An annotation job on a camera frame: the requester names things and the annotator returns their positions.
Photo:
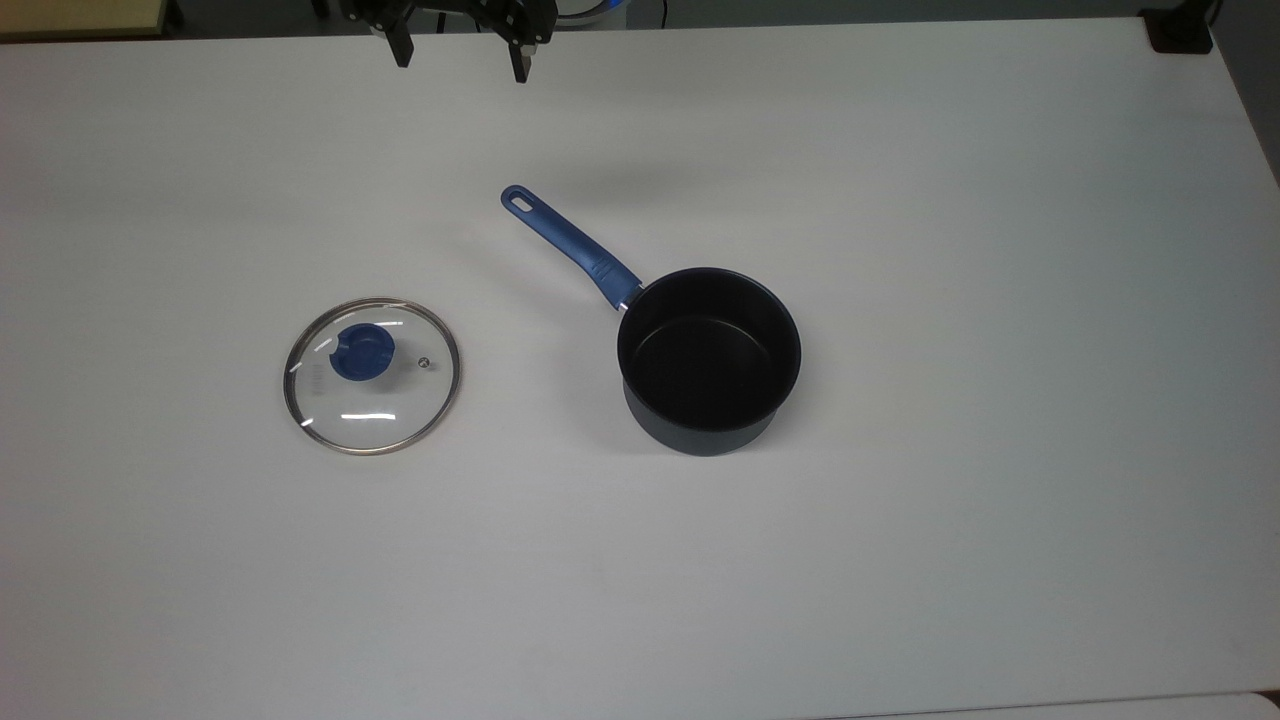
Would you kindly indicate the black table clamp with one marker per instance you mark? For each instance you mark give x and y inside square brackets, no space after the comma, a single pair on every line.
[1178,28]

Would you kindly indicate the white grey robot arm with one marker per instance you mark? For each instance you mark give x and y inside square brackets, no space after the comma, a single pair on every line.
[590,8]

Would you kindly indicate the light wooden board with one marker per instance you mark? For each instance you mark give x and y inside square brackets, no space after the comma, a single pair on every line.
[80,15]

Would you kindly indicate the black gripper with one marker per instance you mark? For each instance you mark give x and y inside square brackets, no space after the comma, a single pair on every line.
[500,14]

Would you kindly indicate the glass lid with blue knob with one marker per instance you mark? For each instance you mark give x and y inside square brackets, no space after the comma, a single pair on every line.
[371,376]

